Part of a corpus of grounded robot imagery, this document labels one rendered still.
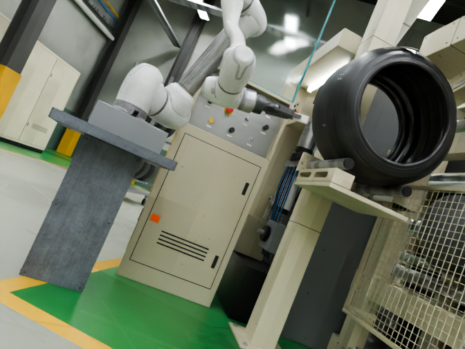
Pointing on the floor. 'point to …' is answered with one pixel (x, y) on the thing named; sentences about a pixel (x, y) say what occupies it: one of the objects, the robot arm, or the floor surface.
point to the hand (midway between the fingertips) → (299, 118)
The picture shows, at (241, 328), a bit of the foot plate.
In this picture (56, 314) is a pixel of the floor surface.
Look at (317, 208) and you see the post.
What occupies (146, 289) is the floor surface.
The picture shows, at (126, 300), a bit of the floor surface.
